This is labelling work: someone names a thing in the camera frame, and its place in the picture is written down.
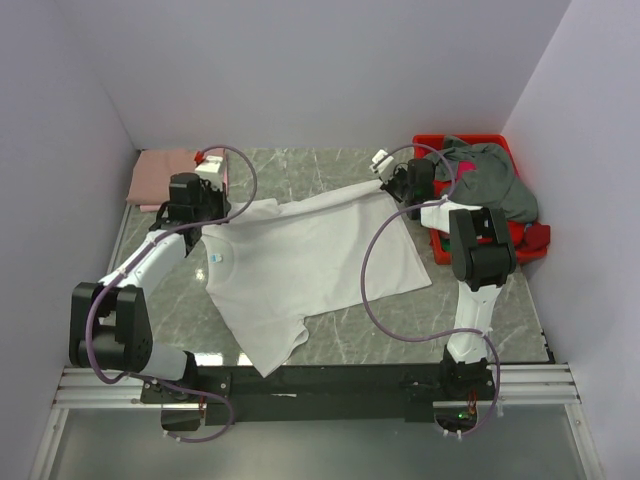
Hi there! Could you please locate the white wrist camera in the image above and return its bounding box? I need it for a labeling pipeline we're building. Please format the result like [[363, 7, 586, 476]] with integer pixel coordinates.
[[369, 149, 397, 183], [195, 148, 228, 190]]

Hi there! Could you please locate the red plastic bin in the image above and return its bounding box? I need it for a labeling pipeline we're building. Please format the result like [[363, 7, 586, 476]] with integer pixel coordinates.
[[411, 133, 552, 267]]

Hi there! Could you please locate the folded salmon t shirt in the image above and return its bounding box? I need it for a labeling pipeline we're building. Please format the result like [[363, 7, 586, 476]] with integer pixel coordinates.
[[126, 148, 196, 205]]

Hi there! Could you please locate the grey t shirt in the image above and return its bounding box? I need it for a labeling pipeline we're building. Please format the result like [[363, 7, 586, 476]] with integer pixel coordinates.
[[426, 135, 539, 223]]

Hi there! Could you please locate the black base beam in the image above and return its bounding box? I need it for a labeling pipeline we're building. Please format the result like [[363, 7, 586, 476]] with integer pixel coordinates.
[[139, 362, 501, 434]]

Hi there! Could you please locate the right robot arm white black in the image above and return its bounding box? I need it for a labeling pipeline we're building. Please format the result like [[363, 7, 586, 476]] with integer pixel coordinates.
[[372, 157, 517, 399]]

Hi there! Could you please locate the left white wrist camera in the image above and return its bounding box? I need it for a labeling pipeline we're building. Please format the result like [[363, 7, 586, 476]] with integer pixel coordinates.
[[195, 148, 228, 190]]

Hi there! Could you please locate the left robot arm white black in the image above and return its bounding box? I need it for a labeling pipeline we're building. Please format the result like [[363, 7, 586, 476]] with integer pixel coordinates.
[[69, 173, 230, 402]]

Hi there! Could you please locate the folded light pink t shirt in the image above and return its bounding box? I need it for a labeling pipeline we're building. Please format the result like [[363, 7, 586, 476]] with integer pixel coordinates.
[[139, 159, 230, 212]]

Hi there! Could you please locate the aluminium rail frame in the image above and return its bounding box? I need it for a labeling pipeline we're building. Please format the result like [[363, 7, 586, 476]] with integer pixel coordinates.
[[29, 364, 580, 479]]

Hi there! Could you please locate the white t shirt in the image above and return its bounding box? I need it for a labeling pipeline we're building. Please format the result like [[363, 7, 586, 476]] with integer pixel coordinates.
[[202, 180, 432, 377]]

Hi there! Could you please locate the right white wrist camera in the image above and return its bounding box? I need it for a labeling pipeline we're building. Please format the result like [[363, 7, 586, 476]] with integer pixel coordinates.
[[369, 149, 397, 183]]

